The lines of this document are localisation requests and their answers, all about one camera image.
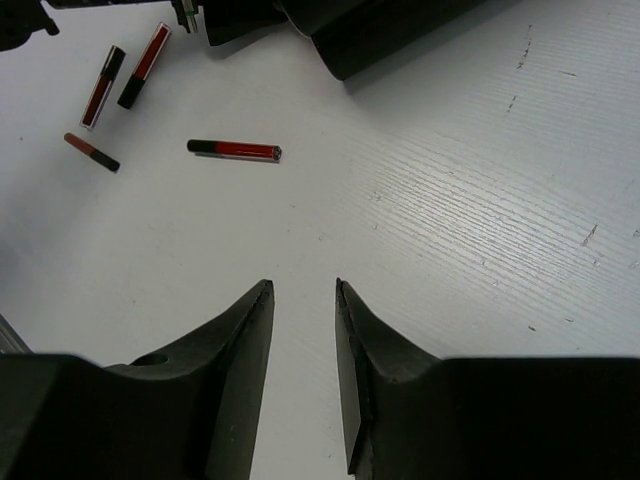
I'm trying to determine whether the horizontal lip gloss tube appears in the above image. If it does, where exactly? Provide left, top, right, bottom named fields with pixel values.
left=63, top=132, right=120, bottom=173

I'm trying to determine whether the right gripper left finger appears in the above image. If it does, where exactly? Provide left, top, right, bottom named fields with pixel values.
left=1, top=280, right=274, bottom=479

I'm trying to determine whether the black pink drawer organizer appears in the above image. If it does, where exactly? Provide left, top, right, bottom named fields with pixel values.
left=277, top=0, right=482, bottom=81

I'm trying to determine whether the red lip gloss tube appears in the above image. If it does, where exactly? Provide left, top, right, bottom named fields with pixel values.
left=186, top=139, right=282, bottom=163

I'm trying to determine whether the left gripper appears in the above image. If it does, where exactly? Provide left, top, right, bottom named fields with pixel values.
left=1, top=1, right=287, bottom=50

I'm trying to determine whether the dark lip gloss vertical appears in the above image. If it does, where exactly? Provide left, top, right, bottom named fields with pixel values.
left=80, top=45, right=126, bottom=131

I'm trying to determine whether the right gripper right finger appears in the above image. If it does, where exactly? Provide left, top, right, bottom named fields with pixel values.
left=335, top=280, right=639, bottom=479

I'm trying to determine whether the red lip gloss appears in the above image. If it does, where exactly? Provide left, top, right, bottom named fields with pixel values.
left=117, top=22, right=172, bottom=109

